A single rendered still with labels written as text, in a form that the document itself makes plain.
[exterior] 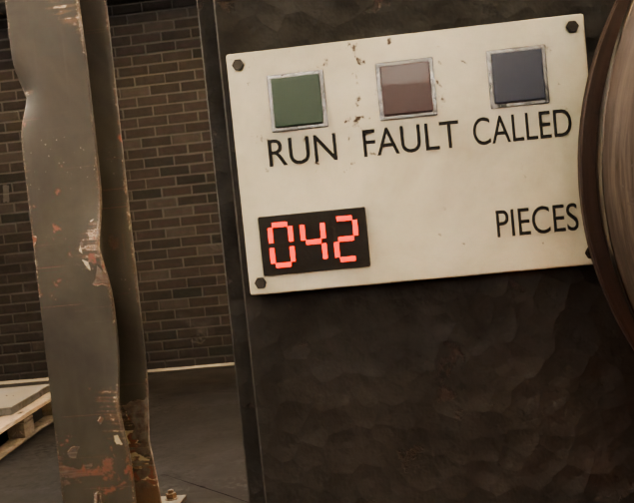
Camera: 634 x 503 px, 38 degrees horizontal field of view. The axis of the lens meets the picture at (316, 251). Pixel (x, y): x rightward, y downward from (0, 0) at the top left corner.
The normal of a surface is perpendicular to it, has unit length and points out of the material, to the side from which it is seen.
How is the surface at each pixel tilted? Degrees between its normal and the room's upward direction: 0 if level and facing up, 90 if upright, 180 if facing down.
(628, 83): 90
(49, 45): 90
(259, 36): 90
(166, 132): 90
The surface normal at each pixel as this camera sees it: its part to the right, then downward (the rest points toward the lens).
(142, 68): -0.09, 0.06
